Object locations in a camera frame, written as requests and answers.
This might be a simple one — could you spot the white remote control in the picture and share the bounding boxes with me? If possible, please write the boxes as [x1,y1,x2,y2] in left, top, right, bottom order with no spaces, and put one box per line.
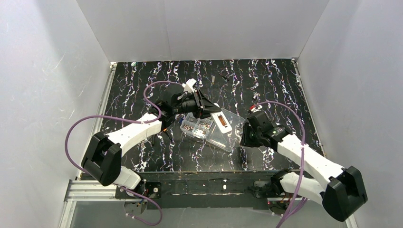
[211,112,232,134]

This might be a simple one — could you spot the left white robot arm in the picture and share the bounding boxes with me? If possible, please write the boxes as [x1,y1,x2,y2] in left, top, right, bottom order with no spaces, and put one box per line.
[81,90,229,190]

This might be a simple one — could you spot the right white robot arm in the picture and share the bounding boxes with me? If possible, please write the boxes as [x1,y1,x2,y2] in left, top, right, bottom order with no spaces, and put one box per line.
[240,111,368,221]

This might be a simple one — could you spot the clear plastic screw box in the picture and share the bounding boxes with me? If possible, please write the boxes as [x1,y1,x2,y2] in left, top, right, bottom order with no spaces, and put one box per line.
[180,109,244,152]

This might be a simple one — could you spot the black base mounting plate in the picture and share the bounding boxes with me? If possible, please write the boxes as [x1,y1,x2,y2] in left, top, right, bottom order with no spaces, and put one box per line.
[115,170,303,211]

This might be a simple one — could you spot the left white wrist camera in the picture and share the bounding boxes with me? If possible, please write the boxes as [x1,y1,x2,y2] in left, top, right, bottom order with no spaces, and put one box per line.
[182,78,197,94]

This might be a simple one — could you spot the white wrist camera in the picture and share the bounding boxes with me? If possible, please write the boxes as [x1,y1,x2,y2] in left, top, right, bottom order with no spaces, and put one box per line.
[248,105,262,114]
[182,78,197,94]

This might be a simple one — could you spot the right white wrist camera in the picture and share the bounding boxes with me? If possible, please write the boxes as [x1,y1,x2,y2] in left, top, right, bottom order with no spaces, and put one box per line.
[248,105,262,114]

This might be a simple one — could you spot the orange handled pliers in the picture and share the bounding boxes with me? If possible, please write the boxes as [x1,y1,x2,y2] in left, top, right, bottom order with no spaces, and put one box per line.
[151,128,173,146]

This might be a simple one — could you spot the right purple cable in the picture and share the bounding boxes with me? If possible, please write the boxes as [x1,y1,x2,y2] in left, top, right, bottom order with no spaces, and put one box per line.
[251,100,311,228]

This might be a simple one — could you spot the aluminium frame rail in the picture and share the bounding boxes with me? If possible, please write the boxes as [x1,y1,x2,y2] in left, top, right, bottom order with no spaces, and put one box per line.
[58,62,117,228]

